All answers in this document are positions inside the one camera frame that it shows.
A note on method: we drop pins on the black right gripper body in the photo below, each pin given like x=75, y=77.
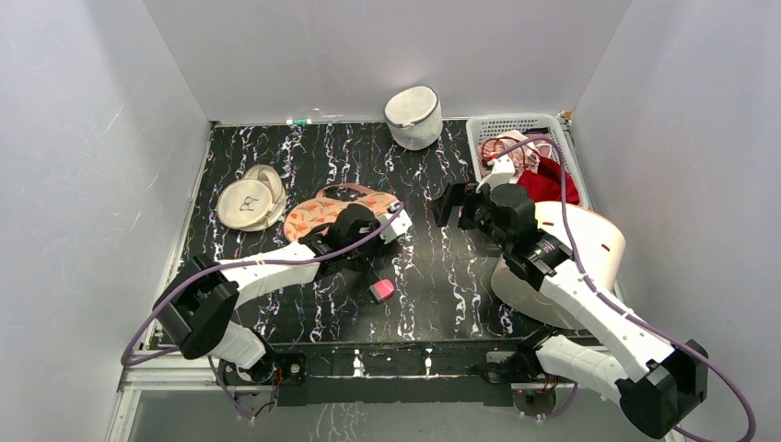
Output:
x=461, y=205

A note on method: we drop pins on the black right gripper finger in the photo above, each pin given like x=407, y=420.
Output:
x=452, y=196
x=467, y=212

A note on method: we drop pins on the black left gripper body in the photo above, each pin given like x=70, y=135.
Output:
x=371, y=244

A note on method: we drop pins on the floral mesh laundry bag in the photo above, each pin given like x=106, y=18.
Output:
x=322, y=209

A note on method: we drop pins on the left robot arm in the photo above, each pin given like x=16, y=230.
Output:
x=196, y=310

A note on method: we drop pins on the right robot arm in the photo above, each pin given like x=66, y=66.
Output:
x=655, y=382

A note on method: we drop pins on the red bra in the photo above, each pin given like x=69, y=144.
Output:
x=551, y=183

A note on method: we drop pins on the pink bra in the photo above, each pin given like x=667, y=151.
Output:
x=525, y=158

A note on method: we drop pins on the white cylindrical mesh laundry bag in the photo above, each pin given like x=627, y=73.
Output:
x=414, y=117

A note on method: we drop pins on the cream round laundry bag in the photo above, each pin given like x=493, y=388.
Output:
x=253, y=203

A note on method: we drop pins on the large cream cylindrical bag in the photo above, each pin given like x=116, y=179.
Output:
x=600, y=245

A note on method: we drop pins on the pink and grey stamp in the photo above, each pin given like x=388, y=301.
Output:
x=382, y=290

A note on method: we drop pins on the white plastic basket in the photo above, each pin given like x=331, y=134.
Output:
x=481, y=128

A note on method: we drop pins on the green white small tube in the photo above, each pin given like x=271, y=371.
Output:
x=299, y=122

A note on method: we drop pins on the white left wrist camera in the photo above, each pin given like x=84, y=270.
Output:
x=398, y=225

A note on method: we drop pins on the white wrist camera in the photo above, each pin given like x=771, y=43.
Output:
x=500, y=171
x=398, y=225

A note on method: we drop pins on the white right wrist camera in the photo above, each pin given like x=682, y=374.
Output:
x=500, y=171

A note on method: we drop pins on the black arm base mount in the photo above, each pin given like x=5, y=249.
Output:
x=491, y=372

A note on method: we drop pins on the aluminium frame rail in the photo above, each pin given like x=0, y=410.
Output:
x=166, y=373

